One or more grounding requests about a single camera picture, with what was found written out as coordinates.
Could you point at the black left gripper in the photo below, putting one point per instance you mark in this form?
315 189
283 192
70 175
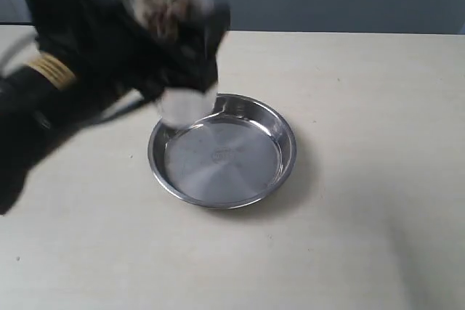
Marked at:
96 41

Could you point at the clear plastic shaker bottle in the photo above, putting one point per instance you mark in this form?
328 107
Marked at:
159 21

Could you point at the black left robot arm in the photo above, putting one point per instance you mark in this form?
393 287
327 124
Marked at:
31 129

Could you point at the round steel pan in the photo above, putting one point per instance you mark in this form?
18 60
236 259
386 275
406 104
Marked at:
236 156

